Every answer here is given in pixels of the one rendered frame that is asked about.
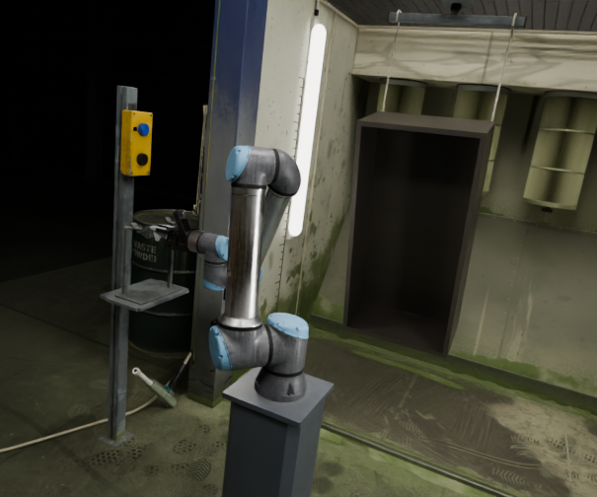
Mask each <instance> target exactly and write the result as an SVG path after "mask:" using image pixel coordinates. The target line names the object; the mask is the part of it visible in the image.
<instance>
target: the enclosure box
mask: <svg viewBox="0 0 597 497"><path fill-rule="evenodd" d="M494 127H495V121H486V120H475V119H465V118H454V117H443V116H432V115H420V114H409V113H398V112H387V111H377V112H375V113H373V114H370V115H368V116H366V117H363V118H361V119H359V120H357V124H356V138H355V153H354V167H353V181H352V195H351V209H350V224H349V238H348V253H347V267H346V281H345V295H344V310H343V324H342V328H343V329H346V330H350V331H353V332H357V333H360V334H364V335H367V336H371V337H374V338H378V339H381V340H385V341H388V342H392V343H395V344H399V345H403V346H405V347H409V348H412V349H416V350H419V351H423V352H426V353H430V354H433V355H437V356H440V357H444V358H447V356H448V353H449V350H450V347H451V344H452V341H453V338H454V335H455V332H456V329H457V326H458V322H459V317H460V312H461V307H462V301H463V296H464V291H465V285H466V280H467V274H468V269H469V264H470V258H471V253H472V248H473V242H474V237H475V231H476V226H477V222H478V216H479V211H480V206H481V200H482V195H483V189H484V184H485V174H486V169H487V163H488V158H489V153H490V147H491V142H492V137H493V131H494Z"/></svg>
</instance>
